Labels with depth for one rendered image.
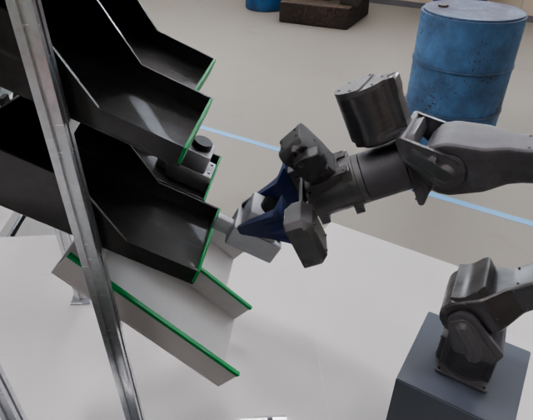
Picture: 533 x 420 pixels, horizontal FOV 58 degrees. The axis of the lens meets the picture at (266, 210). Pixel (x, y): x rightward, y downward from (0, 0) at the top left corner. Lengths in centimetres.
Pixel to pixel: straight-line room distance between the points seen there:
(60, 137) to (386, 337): 71
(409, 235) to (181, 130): 224
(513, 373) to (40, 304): 87
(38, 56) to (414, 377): 55
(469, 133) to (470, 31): 267
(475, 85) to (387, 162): 277
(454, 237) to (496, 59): 114
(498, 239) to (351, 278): 183
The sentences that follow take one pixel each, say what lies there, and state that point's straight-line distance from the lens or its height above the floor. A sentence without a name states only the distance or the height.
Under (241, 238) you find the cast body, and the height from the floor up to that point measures 123.
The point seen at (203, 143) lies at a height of 127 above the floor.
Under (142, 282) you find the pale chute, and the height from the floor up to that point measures 111.
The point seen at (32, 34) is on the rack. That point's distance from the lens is 46.
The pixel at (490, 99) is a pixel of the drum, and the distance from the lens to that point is 339.
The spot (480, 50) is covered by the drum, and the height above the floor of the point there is 75.
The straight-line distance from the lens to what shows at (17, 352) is 104.
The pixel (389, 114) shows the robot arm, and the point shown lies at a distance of 51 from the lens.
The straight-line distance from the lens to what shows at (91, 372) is 96.
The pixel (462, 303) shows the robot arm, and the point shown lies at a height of 119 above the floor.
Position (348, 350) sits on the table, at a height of 86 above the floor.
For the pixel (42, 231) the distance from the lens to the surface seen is 161.
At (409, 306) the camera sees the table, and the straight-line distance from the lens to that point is 105.
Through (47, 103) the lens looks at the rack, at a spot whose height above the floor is 142.
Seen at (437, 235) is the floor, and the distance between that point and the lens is 275.
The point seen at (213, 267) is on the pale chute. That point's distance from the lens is 87.
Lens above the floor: 159
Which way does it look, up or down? 35 degrees down
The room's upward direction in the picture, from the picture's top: straight up
